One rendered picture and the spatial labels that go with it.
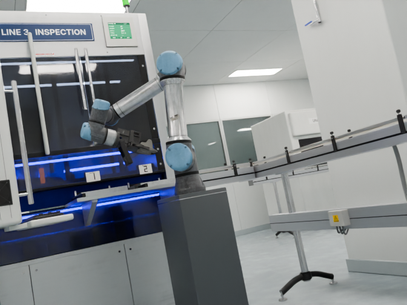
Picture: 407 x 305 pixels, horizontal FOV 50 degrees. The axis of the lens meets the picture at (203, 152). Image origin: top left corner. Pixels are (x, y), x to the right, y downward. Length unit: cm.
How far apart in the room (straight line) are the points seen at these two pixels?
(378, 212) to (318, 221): 51
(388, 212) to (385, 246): 93
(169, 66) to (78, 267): 136
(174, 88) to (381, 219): 130
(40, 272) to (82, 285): 25
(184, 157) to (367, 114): 173
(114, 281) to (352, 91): 209
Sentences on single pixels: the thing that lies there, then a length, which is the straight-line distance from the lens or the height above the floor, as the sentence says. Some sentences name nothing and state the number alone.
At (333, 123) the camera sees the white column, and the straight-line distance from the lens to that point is 353.
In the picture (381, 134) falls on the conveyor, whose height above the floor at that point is 91.
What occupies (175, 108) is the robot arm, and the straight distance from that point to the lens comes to 195.
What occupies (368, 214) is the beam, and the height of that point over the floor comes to 51.
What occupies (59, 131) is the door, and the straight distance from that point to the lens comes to 281.
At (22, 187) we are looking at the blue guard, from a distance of 273.
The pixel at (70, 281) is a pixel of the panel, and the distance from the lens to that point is 275.
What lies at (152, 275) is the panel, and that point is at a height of 35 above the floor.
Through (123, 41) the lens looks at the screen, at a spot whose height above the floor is 189.
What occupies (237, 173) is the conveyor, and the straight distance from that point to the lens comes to 326.
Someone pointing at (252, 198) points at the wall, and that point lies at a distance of 854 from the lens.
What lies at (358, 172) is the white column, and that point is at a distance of 341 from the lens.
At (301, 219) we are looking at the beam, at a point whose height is 50.
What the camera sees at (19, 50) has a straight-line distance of 294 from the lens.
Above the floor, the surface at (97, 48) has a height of 185.
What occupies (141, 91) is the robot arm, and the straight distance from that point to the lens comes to 214.
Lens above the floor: 74
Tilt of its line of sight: 6 degrees up
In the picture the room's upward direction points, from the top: 11 degrees counter-clockwise
